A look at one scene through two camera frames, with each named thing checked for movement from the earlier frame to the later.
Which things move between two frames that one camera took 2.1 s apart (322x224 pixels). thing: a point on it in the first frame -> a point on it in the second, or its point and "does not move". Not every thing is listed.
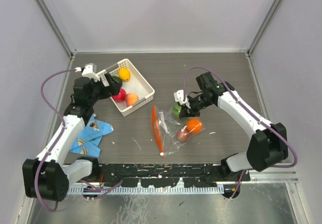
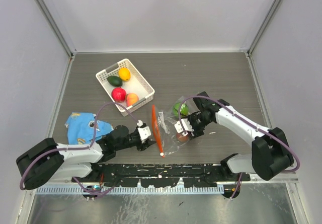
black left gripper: [112, 88] -> [142, 146]
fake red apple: [120, 96] does not move
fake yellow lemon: [124, 73] does not move
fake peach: [131, 98] does not move
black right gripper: [184, 112] -> [196, 133]
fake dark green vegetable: [117, 79] does not move
